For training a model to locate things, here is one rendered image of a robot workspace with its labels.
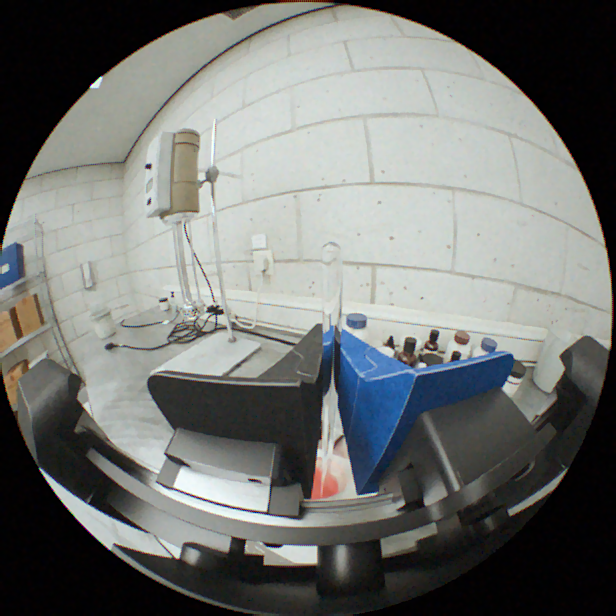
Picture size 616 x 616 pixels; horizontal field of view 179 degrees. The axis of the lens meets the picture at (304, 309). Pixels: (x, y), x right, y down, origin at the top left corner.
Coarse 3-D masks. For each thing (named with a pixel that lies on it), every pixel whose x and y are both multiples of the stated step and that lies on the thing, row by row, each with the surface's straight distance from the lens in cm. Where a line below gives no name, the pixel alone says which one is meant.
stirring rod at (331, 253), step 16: (336, 256) 5; (336, 272) 5; (336, 288) 5; (336, 304) 6; (336, 320) 6; (336, 336) 6; (336, 352) 6; (336, 368) 7; (336, 384) 7; (336, 400) 8
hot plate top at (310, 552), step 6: (354, 486) 23; (348, 492) 22; (354, 492) 22; (348, 498) 22; (288, 546) 21; (294, 546) 21; (300, 546) 21; (306, 546) 21; (312, 546) 21; (294, 552) 22; (300, 552) 21; (306, 552) 21; (312, 552) 21; (312, 558) 21
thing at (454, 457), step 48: (432, 432) 4; (480, 432) 4; (528, 432) 5; (384, 480) 6; (432, 480) 4; (480, 480) 3; (240, 528) 3; (288, 528) 3; (336, 528) 3; (384, 528) 3
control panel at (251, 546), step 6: (246, 540) 25; (246, 546) 25; (252, 546) 25; (258, 546) 24; (264, 546) 24; (258, 552) 25; (264, 552) 24; (270, 552) 24; (264, 558) 25; (270, 558) 24; (276, 558) 24; (282, 558) 24
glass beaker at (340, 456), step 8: (320, 432) 17; (336, 432) 16; (320, 440) 18; (336, 440) 17; (344, 440) 16; (320, 448) 19; (336, 448) 18; (344, 448) 17; (320, 456) 20; (336, 456) 19; (344, 456) 18; (344, 464) 19; (344, 472) 20; (352, 480) 14; (344, 488) 14; (328, 496) 14; (336, 496) 15; (344, 496) 19
